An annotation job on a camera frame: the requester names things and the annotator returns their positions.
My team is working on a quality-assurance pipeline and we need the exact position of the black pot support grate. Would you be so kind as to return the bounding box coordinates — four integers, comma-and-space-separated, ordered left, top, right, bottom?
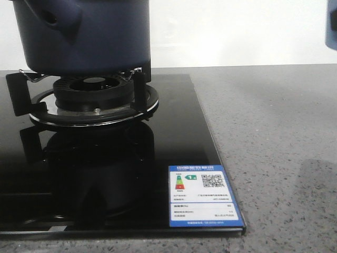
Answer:
6, 69, 158, 128

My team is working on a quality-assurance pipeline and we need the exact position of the black gas burner head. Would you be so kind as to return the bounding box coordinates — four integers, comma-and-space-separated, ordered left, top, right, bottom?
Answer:
53, 75, 134, 112

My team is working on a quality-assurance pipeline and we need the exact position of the light blue ribbed cup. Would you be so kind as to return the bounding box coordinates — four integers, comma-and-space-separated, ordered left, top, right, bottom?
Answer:
325, 0, 337, 51

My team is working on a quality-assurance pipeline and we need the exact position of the dark blue cooking pot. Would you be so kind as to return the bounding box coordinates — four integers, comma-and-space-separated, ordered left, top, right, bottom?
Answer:
13, 1, 151, 76

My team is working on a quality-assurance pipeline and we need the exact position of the black glass gas stove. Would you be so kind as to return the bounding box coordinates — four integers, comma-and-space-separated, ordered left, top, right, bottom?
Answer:
1, 73, 246, 239

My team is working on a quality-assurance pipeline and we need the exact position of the blue energy label sticker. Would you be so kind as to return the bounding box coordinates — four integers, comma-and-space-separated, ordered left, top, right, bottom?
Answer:
168, 165, 244, 228

